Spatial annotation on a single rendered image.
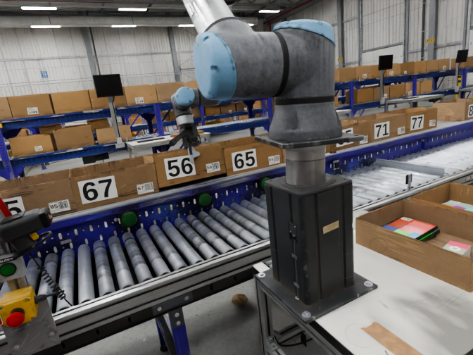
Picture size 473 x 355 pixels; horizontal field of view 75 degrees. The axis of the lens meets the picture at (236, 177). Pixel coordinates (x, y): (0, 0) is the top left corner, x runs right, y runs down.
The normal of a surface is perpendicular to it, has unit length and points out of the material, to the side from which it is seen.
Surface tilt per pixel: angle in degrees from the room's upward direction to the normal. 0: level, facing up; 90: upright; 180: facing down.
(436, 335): 0
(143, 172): 90
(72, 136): 88
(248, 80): 121
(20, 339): 90
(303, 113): 69
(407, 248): 91
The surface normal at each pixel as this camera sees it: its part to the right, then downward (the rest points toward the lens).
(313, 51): 0.21, 0.14
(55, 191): 0.47, 0.18
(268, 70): 0.32, 0.40
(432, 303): -0.11, -0.96
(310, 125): -0.11, -0.10
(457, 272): -0.86, 0.22
